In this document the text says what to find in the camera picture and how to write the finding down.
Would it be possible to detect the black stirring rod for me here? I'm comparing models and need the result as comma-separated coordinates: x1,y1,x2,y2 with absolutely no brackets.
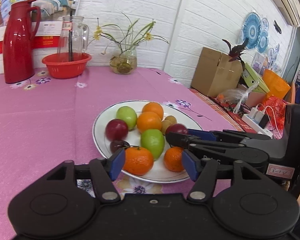
68,11,74,62

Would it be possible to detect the cardboard box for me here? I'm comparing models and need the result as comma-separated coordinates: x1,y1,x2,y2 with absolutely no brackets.
191,47,243,97

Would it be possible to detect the red plastic basin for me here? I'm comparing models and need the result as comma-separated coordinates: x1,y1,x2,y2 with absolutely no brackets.
42,53,92,79

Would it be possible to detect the orange bag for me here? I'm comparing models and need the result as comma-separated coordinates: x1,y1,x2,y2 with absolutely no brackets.
262,69,291,100

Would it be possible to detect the red thermos jug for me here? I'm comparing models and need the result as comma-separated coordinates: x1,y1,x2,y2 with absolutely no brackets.
3,0,42,84

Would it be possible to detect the pink box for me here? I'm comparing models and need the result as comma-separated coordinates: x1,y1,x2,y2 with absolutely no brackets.
237,84,267,108

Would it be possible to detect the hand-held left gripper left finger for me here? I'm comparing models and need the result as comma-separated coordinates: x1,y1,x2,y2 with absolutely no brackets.
46,148,126,204

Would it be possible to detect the yellow flowering plant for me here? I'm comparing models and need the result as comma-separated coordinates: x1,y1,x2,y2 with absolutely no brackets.
87,12,170,55

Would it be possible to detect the glass vase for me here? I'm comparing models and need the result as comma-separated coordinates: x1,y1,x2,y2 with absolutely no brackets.
109,44,137,75

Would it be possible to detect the tangerine with stem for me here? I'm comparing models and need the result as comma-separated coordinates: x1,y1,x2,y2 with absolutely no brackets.
122,147,154,176

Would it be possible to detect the large blue patterned wall plate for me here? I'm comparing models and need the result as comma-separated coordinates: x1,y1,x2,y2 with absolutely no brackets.
239,12,262,50

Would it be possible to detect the clear plastic bag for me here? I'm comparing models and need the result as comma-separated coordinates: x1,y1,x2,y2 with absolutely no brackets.
216,84,259,114

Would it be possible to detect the dark purple plum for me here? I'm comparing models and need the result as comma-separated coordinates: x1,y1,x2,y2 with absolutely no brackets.
110,140,130,154

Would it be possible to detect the glass pitcher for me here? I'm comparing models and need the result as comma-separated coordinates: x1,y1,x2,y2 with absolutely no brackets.
57,16,90,62

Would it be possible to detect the white plate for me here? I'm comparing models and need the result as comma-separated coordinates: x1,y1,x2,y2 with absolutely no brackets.
92,100,206,183

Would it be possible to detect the orange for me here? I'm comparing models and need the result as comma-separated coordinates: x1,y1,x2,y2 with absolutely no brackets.
142,102,164,120
163,147,185,172
136,111,163,134

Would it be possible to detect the green box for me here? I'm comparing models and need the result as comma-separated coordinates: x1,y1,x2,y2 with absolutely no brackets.
241,62,270,94

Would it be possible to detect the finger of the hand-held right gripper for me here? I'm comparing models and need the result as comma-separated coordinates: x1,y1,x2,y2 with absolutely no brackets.
166,131,240,167
187,129,273,145

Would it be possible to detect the white power strip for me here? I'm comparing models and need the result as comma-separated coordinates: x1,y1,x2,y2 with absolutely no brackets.
241,114,274,138

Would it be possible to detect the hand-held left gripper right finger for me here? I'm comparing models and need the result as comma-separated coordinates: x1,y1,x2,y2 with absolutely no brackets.
181,149,262,202

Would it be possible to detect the pink floral tablecloth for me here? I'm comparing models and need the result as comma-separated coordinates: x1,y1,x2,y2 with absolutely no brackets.
0,67,240,230

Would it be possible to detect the large red plum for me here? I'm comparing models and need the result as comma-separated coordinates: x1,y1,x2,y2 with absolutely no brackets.
105,119,129,142

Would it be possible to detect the purple leaf plant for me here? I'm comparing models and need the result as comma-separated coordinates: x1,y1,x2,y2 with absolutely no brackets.
222,39,249,72

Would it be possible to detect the red patterned bag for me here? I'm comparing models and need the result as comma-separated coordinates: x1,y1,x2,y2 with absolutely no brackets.
259,95,288,135

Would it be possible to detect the green apple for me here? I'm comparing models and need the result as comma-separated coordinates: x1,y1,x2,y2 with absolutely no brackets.
140,129,165,160
116,106,138,130

